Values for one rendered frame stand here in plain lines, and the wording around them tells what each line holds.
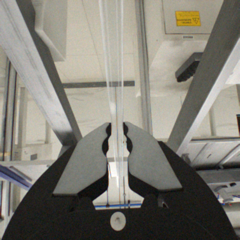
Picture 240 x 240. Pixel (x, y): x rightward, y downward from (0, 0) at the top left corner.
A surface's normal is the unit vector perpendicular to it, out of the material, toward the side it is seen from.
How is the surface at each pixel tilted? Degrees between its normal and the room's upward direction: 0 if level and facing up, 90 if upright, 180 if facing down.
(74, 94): 90
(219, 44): 90
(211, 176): 133
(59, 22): 90
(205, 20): 90
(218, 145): 43
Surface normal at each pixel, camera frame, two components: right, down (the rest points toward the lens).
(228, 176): -0.02, -0.75
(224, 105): 0.01, -0.11
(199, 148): 0.04, 0.66
